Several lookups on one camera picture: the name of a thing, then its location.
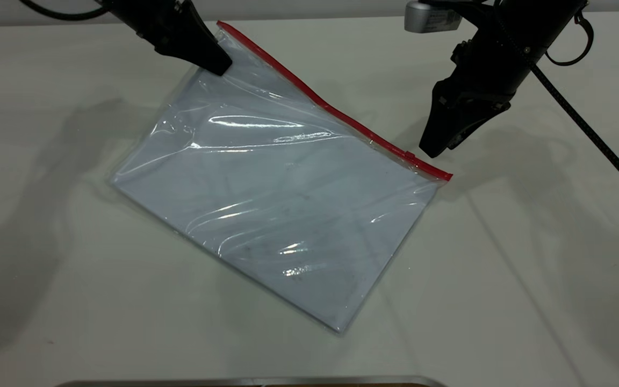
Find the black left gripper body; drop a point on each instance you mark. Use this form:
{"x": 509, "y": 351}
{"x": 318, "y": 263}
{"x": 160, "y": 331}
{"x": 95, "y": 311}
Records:
{"x": 153, "y": 16}

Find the clear plastic zip bag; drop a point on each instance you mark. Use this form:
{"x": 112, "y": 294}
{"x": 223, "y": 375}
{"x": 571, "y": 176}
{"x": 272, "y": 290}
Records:
{"x": 288, "y": 204}

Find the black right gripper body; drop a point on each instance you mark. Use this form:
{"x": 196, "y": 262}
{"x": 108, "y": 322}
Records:
{"x": 481, "y": 70}

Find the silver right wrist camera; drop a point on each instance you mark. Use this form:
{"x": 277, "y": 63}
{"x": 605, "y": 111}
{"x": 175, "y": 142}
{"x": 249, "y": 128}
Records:
{"x": 430, "y": 19}

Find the grey metal bar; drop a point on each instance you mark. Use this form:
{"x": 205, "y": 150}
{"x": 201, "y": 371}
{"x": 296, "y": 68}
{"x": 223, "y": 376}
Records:
{"x": 234, "y": 382}

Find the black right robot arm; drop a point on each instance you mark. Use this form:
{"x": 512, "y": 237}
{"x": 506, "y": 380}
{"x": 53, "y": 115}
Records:
{"x": 535, "y": 21}

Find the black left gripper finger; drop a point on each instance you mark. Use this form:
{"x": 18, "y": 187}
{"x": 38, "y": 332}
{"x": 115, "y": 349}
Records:
{"x": 196, "y": 43}

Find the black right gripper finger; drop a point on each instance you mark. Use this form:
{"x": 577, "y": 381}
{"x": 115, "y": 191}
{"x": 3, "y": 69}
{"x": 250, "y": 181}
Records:
{"x": 481, "y": 123}
{"x": 441, "y": 126}

